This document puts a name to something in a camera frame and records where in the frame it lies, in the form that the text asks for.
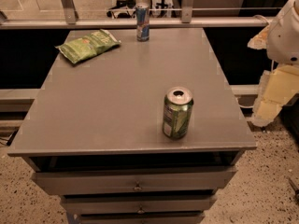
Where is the black office chair base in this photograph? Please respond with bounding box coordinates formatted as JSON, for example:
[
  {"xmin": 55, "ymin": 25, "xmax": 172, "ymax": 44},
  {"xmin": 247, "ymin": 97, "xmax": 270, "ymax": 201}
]
[{"xmin": 107, "ymin": 0, "xmax": 136, "ymax": 19}]

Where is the grey drawer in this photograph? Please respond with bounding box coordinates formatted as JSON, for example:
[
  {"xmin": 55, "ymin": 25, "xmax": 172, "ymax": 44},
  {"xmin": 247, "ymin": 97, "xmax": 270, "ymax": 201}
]
[
  {"xmin": 32, "ymin": 166, "xmax": 236, "ymax": 195},
  {"xmin": 62, "ymin": 194, "xmax": 216, "ymax": 215},
  {"xmin": 78, "ymin": 213, "xmax": 205, "ymax": 224}
]

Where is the blue energy drink can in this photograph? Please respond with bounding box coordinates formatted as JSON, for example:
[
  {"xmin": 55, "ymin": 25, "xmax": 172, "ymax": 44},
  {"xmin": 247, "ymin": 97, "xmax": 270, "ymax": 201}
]
[{"xmin": 135, "ymin": 3, "xmax": 150, "ymax": 41}]

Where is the middle grey drawer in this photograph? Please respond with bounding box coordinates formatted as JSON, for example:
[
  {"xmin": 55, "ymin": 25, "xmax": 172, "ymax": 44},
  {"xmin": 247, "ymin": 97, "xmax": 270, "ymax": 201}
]
[{"xmin": 62, "ymin": 194, "xmax": 216, "ymax": 215}]

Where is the green soda can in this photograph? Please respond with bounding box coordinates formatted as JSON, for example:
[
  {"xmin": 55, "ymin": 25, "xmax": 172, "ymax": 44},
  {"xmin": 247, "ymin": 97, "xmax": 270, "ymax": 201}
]
[{"xmin": 163, "ymin": 87, "xmax": 193, "ymax": 139}]

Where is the bottom grey drawer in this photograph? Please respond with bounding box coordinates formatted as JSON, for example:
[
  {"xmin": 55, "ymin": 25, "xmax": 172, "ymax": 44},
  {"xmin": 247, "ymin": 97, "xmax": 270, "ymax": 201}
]
[{"xmin": 78, "ymin": 213, "xmax": 205, "ymax": 224}]

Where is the metal window railing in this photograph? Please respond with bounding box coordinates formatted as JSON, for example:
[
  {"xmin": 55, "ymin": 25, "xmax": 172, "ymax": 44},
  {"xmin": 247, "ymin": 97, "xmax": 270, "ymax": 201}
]
[{"xmin": 0, "ymin": 0, "xmax": 299, "ymax": 30}]

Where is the white cable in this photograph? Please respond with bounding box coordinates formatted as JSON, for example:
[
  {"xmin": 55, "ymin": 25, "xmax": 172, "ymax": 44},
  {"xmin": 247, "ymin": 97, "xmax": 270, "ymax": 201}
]
[{"xmin": 235, "ymin": 96, "xmax": 255, "ymax": 110}]

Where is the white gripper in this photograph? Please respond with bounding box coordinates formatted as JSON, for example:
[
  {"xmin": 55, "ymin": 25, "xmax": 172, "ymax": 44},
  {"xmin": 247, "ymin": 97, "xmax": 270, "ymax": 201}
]
[{"xmin": 248, "ymin": 0, "xmax": 299, "ymax": 127}]

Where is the top grey drawer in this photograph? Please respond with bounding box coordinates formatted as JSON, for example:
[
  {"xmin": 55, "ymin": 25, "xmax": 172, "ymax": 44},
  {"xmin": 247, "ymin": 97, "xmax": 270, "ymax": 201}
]
[{"xmin": 32, "ymin": 166, "xmax": 236, "ymax": 195}]

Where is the grey drawer cabinet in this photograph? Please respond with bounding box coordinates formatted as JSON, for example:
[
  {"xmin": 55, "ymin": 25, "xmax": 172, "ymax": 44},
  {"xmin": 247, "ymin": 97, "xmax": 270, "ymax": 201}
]
[{"xmin": 7, "ymin": 27, "xmax": 258, "ymax": 224}]

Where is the green jalapeno chip bag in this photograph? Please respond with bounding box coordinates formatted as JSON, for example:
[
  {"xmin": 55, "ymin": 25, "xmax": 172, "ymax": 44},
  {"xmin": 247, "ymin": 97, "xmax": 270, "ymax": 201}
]
[{"xmin": 57, "ymin": 29, "xmax": 121, "ymax": 64}]

